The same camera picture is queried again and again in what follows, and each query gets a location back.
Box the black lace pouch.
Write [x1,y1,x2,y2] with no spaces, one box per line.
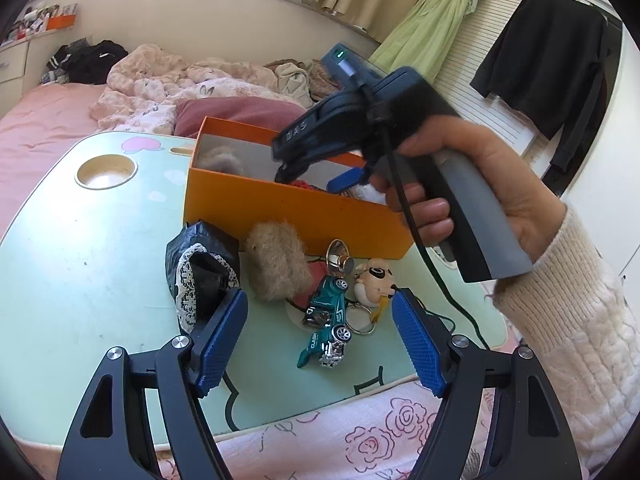
[166,220,242,336]

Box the orange cardboard box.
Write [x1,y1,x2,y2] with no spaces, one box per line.
[182,116,416,261]

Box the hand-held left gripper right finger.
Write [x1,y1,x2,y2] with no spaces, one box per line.
[391,288,583,480]

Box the black hanging sweater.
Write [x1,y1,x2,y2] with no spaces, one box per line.
[470,0,623,196]

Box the pink bed sheet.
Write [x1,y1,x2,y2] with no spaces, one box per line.
[0,80,201,241]

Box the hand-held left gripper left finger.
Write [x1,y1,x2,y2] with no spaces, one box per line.
[56,287,249,480]

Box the person's right hand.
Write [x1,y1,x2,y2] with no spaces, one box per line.
[372,120,568,263]

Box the light green hanging dress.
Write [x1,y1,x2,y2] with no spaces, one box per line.
[370,0,488,86]

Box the white drawer cabinet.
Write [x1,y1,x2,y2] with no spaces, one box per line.
[0,40,31,83]

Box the clutter of small toiletries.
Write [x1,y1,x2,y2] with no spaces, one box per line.
[7,4,81,41]

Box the maroon pillow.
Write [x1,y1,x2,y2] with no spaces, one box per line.
[172,97,306,141]

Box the person's right forearm white sleeve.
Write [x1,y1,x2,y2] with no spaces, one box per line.
[487,202,640,476]

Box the pink floral quilt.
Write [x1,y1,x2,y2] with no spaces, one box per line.
[90,44,308,136]

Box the fluffy beige fur pouch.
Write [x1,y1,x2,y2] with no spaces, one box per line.
[200,146,245,176]
[245,220,315,303]

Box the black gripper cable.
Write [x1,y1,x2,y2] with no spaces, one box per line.
[350,72,493,353]

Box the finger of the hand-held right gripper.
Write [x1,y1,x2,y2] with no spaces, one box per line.
[326,166,372,194]
[274,152,323,184]

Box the small round metal mirror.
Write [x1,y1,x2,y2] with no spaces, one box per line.
[327,240,356,273]

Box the white louvered wardrobe door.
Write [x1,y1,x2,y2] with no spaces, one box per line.
[432,0,640,281]

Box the orange organizer tray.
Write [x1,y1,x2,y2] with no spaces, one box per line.
[45,12,78,31]

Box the plush figure keychain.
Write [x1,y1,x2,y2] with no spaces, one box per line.
[345,258,399,336]

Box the pile of beige clothes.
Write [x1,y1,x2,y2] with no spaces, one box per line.
[265,59,341,106]

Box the pile of black clothes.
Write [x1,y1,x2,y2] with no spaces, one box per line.
[47,40,130,86]

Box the mint green cartoon desktop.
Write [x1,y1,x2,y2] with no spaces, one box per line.
[0,130,511,448]

